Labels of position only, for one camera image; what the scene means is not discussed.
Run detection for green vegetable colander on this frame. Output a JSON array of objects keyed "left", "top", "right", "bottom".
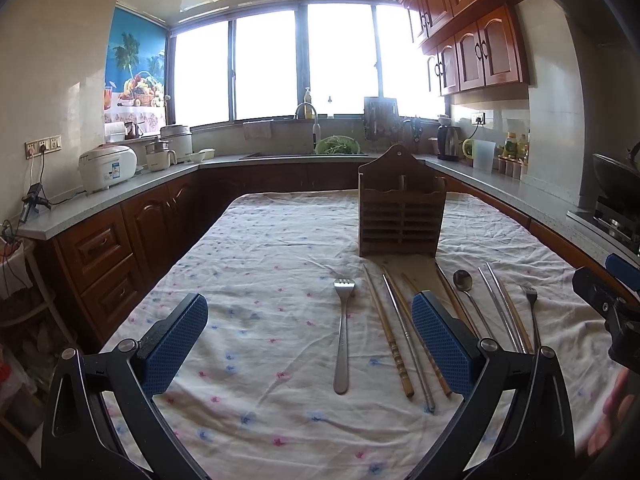
[{"left": 314, "top": 136, "right": 360, "bottom": 155}]

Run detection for white rice cooker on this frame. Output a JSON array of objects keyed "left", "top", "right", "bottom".
[{"left": 78, "top": 144, "right": 138, "bottom": 194}]

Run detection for wooden utensil holder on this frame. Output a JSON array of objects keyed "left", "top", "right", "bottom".
[{"left": 358, "top": 144, "right": 447, "bottom": 257}]

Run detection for upper wooden cabinets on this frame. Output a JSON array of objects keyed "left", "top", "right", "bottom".
[{"left": 398, "top": 0, "right": 529, "bottom": 96}]

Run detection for steel chopstick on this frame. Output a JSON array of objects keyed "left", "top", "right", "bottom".
[
  {"left": 486, "top": 263, "right": 533, "bottom": 353},
  {"left": 382, "top": 266, "right": 436, "bottom": 415},
  {"left": 477, "top": 266, "right": 524, "bottom": 352}
]

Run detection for white electric pot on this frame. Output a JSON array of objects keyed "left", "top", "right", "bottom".
[{"left": 160, "top": 125, "right": 193, "bottom": 162}]

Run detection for lower wooden cabinets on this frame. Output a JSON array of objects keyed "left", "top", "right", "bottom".
[{"left": 49, "top": 156, "right": 640, "bottom": 346}]

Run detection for condiment bottles group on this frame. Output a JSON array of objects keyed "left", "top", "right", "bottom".
[{"left": 498, "top": 132, "right": 529, "bottom": 180}]

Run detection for black wok on stove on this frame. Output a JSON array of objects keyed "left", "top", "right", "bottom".
[{"left": 592, "top": 142, "right": 640, "bottom": 214}]

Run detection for white blender jug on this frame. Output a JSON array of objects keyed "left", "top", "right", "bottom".
[{"left": 144, "top": 138, "right": 177, "bottom": 172}]

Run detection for tropical fruit poster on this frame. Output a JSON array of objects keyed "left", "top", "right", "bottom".
[{"left": 103, "top": 8, "right": 167, "bottom": 136}]

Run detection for dish drying rack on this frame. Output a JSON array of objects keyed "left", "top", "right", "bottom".
[{"left": 362, "top": 96, "right": 401, "bottom": 141}]

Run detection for steel electric kettle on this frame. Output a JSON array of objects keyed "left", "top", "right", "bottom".
[{"left": 437, "top": 125, "right": 460, "bottom": 162}]

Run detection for steel sink faucet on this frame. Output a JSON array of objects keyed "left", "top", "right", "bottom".
[{"left": 293, "top": 102, "right": 322, "bottom": 151}]

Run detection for steel spoon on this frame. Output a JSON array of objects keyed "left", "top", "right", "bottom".
[{"left": 454, "top": 269, "right": 495, "bottom": 338}]

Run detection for translucent plastic pitcher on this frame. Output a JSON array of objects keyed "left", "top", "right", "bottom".
[{"left": 472, "top": 140, "right": 496, "bottom": 172}]

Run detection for small dark spoon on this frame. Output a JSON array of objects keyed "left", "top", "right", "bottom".
[{"left": 521, "top": 284, "right": 541, "bottom": 352}]

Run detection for steel fork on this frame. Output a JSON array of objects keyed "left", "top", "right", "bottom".
[{"left": 333, "top": 278, "right": 356, "bottom": 394}]

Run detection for floral white tablecloth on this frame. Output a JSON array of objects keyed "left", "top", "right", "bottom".
[{"left": 114, "top": 193, "right": 620, "bottom": 479}]

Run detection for person's right hand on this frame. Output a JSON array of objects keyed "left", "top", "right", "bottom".
[{"left": 587, "top": 368, "right": 636, "bottom": 457}]

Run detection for wooden cabinets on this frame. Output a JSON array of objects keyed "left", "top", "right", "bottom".
[
  {"left": 49, "top": 156, "right": 640, "bottom": 346},
  {"left": 398, "top": 0, "right": 529, "bottom": 96}
]

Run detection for wall power outlet strip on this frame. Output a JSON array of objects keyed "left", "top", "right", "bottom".
[{"left": 24, "top": 136, "right": 62, "bottom": 159}]

